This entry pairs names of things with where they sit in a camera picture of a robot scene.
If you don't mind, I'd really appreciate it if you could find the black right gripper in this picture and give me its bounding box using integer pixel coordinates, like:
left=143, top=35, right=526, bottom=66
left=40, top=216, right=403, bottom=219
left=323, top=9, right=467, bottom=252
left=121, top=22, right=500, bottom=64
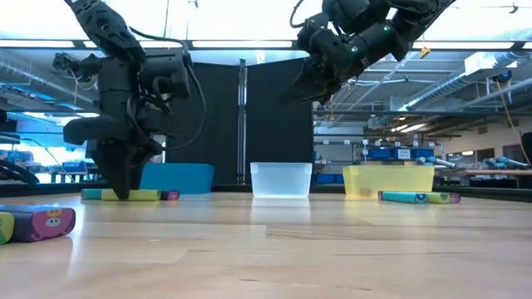
left=280, top=24, right=373, bottom=105

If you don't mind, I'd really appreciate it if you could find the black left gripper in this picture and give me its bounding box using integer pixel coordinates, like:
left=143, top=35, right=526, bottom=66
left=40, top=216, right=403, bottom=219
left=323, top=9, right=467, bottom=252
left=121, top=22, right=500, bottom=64
left=62, top=82, right=164, bottom=202

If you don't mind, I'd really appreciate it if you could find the blue plastic bin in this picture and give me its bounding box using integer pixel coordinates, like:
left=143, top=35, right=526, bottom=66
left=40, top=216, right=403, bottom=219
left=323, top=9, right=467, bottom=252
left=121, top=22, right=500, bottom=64
left=139, top=162, right=215, bottom=195

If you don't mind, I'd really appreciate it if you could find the black folding room divider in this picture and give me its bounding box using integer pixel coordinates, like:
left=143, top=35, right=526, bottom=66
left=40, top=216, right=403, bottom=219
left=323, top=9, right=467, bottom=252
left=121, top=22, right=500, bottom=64
left=165, top=57, right=315, bottom=186

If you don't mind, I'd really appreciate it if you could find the clear plastic bin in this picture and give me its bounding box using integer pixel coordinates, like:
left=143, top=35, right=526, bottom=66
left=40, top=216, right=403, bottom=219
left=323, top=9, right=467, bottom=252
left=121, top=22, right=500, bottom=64
left=249, top=161, right=313, bottom=199

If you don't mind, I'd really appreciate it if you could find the yellow plastic bin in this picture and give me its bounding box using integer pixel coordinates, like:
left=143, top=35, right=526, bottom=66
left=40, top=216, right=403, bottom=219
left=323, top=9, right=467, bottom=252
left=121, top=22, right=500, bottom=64
left=342, top=164, right=436, bottom=197

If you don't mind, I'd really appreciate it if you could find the wooden workbench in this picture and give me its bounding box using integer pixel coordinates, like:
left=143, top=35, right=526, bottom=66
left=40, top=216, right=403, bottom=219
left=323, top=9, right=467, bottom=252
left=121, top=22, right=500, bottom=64
left=434, top=167, right=532, bottom=189

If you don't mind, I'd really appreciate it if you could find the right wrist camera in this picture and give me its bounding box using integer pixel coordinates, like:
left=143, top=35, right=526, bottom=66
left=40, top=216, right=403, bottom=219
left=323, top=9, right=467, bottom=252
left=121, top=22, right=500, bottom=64
left=297, top=12, right=333, bottom=50

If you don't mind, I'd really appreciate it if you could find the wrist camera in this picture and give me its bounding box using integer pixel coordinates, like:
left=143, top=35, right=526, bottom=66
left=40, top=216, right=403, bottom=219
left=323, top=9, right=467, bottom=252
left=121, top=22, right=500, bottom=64
left=139, top=51, right=192, bottom=101
left=297, top=12, right=333, bottom=50

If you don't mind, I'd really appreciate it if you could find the black left wrist camera cable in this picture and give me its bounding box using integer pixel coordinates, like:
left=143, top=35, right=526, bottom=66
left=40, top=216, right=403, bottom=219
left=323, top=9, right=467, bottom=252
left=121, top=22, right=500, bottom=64
left=126, top=27, right=208, bottom=153

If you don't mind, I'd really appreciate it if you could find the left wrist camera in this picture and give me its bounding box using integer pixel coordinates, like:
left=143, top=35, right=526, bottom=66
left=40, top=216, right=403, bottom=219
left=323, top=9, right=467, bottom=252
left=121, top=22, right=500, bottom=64
left=139, top=51, right=192, bottom=101

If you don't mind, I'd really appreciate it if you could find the black curved hose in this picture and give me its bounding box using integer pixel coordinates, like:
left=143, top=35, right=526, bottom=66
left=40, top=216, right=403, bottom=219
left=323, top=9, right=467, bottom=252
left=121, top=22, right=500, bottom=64
left=0, top=159, right=42, bottom=186

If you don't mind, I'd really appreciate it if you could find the black ceiling-mounted camera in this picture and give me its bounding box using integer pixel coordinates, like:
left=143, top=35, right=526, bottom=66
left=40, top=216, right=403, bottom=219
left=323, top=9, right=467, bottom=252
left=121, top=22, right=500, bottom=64
left=52, top=51, right=97, bottom=84

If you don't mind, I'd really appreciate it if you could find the silver ventilation duct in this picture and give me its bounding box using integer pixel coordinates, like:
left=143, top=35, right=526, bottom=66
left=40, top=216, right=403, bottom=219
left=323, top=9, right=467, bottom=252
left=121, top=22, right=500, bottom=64
left=397, top=57, right=520, bottom=113
left=0, top=51, right=99, bottom=107

